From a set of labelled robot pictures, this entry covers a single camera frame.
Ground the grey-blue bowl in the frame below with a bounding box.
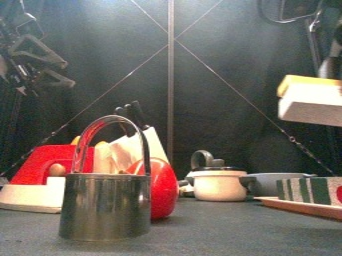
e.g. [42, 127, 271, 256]
[245, 171, 317, 198]

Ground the red and white toy stand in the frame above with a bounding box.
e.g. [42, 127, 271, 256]
[0, 144, 96, 215]

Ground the yellow white egg sushi toy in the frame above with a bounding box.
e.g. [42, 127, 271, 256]
[275, 74, 342, 128]

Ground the pink wooden tray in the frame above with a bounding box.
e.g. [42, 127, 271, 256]
[253, 195, 342, 222]

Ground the thin diagonal brace wire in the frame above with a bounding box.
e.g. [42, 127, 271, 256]
[128, 0, 337, 177]
[0, 0, 224, 178]

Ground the cream pot with black lid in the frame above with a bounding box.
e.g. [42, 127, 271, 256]
[185, 165, 257, 203]

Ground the vertical metal frame pole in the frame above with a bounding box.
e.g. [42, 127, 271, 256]
[165, 0, 174, 165]

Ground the steel cup with arched handle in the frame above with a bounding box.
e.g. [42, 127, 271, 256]
[57, 114, 153, 242]

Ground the red toy apple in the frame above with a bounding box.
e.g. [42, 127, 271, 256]
[125, 157, 180, 221]

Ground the green striped white sushi toy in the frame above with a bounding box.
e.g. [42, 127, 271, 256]
[275, 176, 342, 207]

